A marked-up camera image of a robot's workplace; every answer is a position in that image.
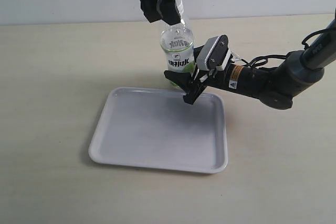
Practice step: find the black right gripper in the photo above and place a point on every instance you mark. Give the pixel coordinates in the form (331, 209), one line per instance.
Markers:
(194, 87)

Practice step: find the clear plastic water bottle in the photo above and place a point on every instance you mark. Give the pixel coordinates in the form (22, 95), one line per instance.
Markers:
(177, 42)

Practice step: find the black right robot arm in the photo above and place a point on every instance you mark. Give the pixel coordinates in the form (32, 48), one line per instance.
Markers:
(274, 80)

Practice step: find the white rectangular tray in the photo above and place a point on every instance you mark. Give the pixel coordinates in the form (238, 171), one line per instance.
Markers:
(156, 129)

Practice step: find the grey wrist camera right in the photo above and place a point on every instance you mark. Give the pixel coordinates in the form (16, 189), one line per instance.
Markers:
(215, 54)

